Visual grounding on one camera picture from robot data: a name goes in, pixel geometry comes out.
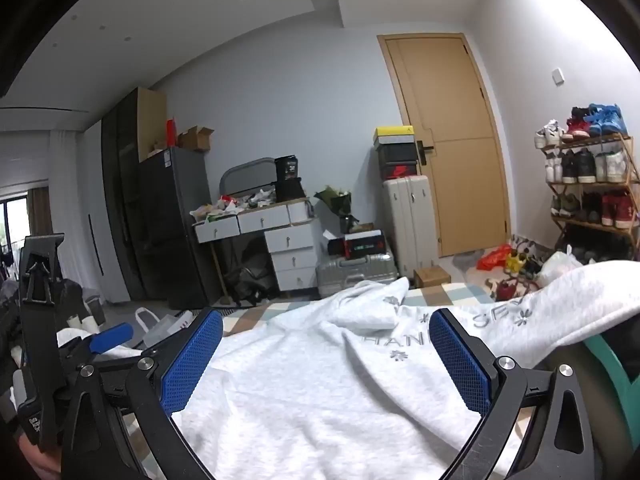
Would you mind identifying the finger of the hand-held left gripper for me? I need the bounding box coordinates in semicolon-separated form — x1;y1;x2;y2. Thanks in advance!
57;322;146;367

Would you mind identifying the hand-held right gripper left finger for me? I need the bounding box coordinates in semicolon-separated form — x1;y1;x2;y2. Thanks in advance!
60;307;226;480

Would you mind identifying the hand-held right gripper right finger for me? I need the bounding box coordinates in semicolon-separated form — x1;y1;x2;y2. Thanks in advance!
429;307;597;480

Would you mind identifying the white sweatshirt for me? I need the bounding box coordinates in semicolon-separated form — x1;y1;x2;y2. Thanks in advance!
125;260;640;480

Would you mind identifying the person's left hand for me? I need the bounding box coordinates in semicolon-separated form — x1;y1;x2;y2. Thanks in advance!
17;435;63;477

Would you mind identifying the white tote bag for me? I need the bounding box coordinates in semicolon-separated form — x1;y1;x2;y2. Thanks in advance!
135;306;162;346

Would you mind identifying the red bag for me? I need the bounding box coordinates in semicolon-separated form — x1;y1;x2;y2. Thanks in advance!
487;277;541;299

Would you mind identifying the small cardboard box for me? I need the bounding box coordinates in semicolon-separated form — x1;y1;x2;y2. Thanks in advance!
414;266;452;288

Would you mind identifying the black bag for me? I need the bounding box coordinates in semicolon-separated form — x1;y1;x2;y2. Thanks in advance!
227;250;278;306

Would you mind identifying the orange plastic bag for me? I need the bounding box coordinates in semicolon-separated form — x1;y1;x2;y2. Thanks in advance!
476;245;513;271

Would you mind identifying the dark grey refrigerator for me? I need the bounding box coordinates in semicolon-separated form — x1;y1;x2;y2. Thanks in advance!
137;146;216;310

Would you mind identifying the brown curtain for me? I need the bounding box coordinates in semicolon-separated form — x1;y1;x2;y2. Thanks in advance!
27;187;53;236

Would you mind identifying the white plastic bag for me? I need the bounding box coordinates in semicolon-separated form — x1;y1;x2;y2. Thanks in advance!
535;245;583;288

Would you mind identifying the silver suitcase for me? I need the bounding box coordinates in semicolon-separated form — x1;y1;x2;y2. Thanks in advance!
316;252;401;298

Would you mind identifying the white suitcase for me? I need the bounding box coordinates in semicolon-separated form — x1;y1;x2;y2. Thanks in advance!
382;175;440;281

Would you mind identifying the dark wardrobe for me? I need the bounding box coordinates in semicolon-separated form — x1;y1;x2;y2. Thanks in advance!
100;86;168;302

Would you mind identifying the white desk with drawers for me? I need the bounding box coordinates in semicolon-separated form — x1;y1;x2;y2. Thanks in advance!
194;200;323;292

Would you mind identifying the black and red box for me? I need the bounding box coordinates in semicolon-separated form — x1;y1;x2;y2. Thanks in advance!
327;230;388;261

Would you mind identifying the white curtain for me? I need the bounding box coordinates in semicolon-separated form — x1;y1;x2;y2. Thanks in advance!
47;130;92;243

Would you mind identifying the pile of desk clutter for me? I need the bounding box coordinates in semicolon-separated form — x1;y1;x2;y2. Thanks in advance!
190;189;281;222

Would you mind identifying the wooden door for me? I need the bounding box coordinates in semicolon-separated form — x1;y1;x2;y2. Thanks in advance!
377;33;511;259

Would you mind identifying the grey rounded panel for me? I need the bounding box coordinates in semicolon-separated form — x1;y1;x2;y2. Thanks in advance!
220;157;278;196

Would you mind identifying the flower bouquet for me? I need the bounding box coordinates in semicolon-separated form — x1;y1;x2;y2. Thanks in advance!
314;185;360;233

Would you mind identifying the tall black box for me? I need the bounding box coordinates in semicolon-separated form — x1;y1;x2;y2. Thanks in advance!
274;156;307;203

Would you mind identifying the open cardboard box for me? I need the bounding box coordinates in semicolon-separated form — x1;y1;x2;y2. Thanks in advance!
178;125;215;153

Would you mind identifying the black storage box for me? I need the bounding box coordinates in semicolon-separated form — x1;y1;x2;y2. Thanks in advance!
374;142;420;181

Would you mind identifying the yellow shoe box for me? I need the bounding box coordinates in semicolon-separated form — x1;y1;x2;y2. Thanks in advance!
372;126;416;145

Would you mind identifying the wooden shoe rack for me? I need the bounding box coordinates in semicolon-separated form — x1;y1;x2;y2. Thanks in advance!
542;132;640;261

